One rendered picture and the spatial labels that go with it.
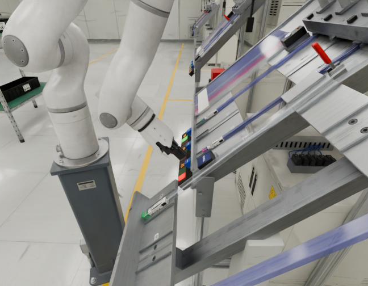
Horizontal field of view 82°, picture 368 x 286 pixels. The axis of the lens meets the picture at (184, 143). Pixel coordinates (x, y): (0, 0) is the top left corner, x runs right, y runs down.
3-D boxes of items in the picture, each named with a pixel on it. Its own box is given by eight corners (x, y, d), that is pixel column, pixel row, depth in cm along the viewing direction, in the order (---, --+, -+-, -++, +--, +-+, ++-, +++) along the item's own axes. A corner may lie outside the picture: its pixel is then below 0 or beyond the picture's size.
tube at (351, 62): (146, 219, 51) (142, 217, 51) (147, 214, 52) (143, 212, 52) (359, 63, 32) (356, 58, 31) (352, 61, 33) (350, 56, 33)
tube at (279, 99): (204, 154, 71) (203, 151, 70) (204, 151, 72) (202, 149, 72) (368, 43, 51) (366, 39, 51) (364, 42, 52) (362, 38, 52)
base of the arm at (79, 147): (47, 173, 69) (25, 122, 59) (58, 143, 84) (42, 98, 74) (109, 162, 73) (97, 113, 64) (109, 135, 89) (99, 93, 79)
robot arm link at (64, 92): (37, 110, 65) (1, 21, 52) (77, 91, 80) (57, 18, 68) (71, 114, 63) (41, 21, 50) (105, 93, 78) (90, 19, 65)
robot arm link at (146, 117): (133, 117, 70) (139, 123, 72) (126, 130, 63) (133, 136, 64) (150, 101, 67) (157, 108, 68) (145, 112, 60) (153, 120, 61)
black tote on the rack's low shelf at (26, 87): (6, 103, 211) (1, 92, 205) (-11, 103, 211) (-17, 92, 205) (41, 85, 259) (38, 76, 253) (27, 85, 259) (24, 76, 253)
